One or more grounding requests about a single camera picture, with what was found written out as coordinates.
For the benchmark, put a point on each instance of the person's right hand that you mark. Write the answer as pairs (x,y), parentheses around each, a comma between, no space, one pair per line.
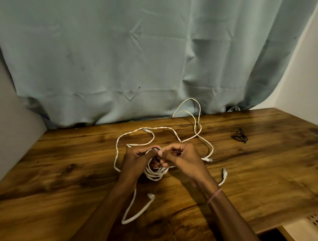
(188,161)

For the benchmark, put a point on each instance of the person's left hand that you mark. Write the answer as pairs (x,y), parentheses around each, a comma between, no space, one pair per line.
(134,163)

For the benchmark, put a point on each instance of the person's right thumb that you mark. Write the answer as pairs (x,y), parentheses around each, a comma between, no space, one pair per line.
(167,156)

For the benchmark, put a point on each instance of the person's left fingers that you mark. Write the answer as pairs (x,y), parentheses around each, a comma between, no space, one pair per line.
(146,149)

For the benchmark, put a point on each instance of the person's right forearm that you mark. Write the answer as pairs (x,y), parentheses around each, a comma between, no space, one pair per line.
(223,213)

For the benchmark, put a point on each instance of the person's left forearm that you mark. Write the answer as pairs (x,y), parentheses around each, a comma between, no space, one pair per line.
(109,211)

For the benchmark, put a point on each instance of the black elastic bands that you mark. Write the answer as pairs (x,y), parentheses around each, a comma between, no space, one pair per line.
(240,136)

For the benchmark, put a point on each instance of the teal fabric curtain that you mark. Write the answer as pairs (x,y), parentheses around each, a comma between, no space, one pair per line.
(139,54)

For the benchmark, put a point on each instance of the white vented appliance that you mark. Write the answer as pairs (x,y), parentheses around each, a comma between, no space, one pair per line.
(301,228)

